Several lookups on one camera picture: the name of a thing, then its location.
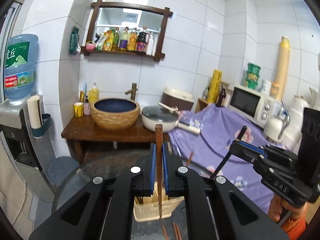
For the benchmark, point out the yellow wrap roll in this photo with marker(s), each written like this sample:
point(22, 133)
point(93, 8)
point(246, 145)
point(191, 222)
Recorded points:
point(214, 86)

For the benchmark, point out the dark soy sauce bottle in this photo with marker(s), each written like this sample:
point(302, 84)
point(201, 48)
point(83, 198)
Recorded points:
point(142, 41)

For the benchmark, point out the yellow oil bottle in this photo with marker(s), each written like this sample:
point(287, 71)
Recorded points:
point(131, 45)

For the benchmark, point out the paper cup stack holder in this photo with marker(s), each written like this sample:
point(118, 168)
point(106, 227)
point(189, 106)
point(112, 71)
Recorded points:
point(39, 122)

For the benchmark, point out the blue water jug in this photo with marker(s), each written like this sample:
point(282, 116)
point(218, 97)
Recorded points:
point(19, 66)

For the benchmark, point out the green instant noodle cups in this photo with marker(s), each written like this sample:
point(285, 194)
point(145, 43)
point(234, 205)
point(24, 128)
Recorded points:
point(252, 76)

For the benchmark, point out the beige cloth cover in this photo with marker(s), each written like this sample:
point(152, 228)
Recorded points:
point(15, 199)

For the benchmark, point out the round glass table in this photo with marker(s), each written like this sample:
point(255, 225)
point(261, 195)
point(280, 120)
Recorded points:
point(109, 165)

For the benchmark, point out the water dispenser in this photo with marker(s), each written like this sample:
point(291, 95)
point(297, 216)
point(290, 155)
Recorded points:
point(31, 156)

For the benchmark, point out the yellow mug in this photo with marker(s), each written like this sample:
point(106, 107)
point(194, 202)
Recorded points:
point(78, 109)

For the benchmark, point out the woven pattern basin sink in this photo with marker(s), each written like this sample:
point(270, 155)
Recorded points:
point(115, 113)

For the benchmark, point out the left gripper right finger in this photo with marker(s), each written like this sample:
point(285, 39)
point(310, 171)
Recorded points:
point(215, 208)

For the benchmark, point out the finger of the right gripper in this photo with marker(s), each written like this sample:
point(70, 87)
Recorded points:
point(273, 153)
point(248, 153)

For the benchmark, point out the wooden framed mirror shelf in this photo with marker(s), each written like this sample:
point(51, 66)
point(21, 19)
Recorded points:
point(112, 22)

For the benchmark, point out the white frying pan with lid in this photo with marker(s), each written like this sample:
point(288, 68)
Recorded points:
point(157, 115)

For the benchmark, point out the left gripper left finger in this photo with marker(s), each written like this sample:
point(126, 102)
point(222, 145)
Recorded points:
point(103, 208)

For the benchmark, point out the tall paper cup stack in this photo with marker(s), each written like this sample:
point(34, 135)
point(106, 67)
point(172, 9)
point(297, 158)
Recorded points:
point(278, 85)

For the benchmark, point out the brass faucet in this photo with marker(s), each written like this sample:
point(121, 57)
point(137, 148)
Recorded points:
point(132, 92)

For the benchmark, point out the orange sleeve forearm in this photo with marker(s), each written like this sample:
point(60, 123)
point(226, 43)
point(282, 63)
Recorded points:
point(295, 225)

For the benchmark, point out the dark black chopstick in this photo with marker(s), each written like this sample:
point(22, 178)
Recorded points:
point(228, 155)

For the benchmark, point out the white microwave oven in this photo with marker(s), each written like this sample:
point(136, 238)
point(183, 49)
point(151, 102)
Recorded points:
point(255, 106)

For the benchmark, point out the yellow soap dispenser bottle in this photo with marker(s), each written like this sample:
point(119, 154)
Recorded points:
point(93, 94)

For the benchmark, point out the white electric kettle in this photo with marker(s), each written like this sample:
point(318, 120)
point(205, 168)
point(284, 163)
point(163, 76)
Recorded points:
point(277, 123)

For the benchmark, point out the purple floral cloth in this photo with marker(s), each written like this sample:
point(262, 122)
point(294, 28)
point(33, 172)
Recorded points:
point(219, 128)

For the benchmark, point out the brown rice cooker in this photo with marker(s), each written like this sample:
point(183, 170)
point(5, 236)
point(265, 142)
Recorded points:
point(177, 98)

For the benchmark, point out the person right hand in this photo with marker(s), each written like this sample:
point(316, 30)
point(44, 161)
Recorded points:
point(279, 205)

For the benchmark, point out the white paper bowl stacks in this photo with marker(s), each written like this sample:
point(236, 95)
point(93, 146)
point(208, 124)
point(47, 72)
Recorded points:
point(299, 103)

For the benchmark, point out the brown glass bottle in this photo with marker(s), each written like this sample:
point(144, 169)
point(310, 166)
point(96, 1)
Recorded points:
point(221, 97)

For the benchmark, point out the dark wooden counter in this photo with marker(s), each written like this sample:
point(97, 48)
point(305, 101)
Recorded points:
point(84, 129)

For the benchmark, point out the cream plastic utensil holder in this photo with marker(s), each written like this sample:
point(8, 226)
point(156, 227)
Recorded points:
point(147, 208)

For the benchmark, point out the brown wooden chopstick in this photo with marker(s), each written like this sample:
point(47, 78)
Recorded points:
point(159, 142)
point(177, 231)
point(189, 159)
point(165, 233)

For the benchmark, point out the pink small bowl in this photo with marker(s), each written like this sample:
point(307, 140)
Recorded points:
point(90, 46)

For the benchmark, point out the green snack bag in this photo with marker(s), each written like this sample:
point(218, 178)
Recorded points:
point(74, 45)

